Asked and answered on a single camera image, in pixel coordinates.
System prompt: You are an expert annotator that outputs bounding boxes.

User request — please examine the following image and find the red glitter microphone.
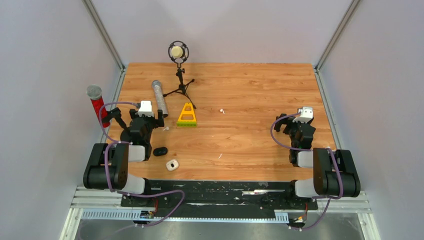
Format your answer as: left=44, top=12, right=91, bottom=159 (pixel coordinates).
left=86, top=84, right=110, bottom=128

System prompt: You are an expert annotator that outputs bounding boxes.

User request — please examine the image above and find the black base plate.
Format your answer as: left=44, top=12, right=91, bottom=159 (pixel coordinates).
left=120, top=180, right=318, bottom=219

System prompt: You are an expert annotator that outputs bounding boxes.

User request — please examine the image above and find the yellow green triangle toy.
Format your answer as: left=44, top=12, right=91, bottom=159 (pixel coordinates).
left=176, top=102, right=197, bottom=127

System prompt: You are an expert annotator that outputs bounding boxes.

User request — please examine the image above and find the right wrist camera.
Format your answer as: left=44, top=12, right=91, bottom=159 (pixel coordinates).
left=292, top=106, right=314, bottom=124

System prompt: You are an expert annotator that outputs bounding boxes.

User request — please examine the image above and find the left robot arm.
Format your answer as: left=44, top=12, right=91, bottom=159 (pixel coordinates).
left=83, top=107, right=164, bottom=207

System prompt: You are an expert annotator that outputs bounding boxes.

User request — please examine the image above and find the white earbud case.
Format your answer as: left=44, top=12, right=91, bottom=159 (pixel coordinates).
left=165, top=159, right=180, bottom=172

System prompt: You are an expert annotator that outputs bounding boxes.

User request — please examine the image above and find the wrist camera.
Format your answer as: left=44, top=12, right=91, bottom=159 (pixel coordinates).
left=137, top=100, right=155, bottom=117
left=292, top=106, right=314, bottom=124

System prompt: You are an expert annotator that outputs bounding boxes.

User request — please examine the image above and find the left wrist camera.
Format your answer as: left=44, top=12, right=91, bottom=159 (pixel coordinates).
left=137, top=100, right=155, bottom=117

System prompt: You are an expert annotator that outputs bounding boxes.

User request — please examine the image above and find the black tripod stand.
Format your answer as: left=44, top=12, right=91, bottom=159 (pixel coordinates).
left=162, top=63, right=197, bottom=110

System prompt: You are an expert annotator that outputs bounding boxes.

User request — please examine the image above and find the cream microphone in shockmount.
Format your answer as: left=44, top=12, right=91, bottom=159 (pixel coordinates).
left=168, top=40, right=190, bottom=64

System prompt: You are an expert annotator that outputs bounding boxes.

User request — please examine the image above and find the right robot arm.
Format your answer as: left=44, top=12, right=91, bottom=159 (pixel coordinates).
left=270, top=113, right=361, bottom=209

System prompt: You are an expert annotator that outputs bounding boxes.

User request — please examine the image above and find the silver glitter microphone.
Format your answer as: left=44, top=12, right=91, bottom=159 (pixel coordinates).
left=151, top=80, right=169, bottom=118

